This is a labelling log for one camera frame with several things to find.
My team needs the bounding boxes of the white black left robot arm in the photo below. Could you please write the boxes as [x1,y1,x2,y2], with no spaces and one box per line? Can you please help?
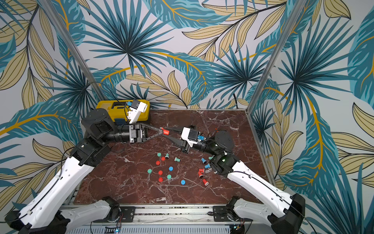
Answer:
[4,108,163,234]

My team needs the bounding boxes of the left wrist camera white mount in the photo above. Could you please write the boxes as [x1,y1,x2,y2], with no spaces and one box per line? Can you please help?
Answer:
[128,99,150,124]

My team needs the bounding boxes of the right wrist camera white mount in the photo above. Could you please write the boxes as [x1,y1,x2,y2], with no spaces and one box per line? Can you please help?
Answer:
[181,127,199,147]

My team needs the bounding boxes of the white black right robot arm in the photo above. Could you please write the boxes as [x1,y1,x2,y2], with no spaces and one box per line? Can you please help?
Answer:
[163,127,305,234]

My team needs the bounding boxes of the yellow black toolbox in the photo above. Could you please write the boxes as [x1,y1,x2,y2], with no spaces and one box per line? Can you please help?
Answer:
[97,100,132,125]

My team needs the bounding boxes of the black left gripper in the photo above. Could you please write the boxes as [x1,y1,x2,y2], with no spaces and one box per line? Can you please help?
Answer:
[100,122,164,144]

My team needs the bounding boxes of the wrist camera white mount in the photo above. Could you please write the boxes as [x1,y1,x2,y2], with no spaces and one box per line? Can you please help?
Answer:
[128,99,150,124]
[181,127,199,147]

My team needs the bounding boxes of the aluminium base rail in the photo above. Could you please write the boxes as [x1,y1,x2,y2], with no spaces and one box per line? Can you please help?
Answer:
[61,204,264,234]

